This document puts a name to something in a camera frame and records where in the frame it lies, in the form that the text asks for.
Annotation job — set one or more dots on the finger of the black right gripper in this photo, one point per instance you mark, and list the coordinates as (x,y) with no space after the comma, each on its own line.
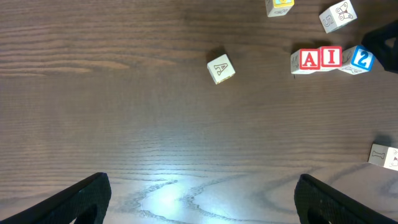
(382,42)

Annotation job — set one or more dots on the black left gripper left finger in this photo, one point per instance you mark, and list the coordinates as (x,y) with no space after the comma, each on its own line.
(84,202)

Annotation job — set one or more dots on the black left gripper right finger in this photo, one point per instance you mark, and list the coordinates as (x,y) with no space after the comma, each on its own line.
(317,202)

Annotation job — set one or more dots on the blue number 2 block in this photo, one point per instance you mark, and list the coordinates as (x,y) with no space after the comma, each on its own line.
(357,60)

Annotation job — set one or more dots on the red letter I block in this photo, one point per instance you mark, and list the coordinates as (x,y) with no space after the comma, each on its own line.
(330,58)

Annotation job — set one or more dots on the red letter A block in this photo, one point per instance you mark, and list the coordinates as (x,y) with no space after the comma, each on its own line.
(305,61)

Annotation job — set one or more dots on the green picture wooden block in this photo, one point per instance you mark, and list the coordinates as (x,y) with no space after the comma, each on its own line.
(337,16)

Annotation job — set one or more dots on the red edged picture block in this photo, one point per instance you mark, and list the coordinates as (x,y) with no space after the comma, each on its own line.
(383,156)

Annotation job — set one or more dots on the yellow top letter block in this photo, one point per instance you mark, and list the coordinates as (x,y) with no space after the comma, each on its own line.
(275,8)

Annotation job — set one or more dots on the yellow airplane picture block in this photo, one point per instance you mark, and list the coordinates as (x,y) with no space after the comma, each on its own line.
(221,69)

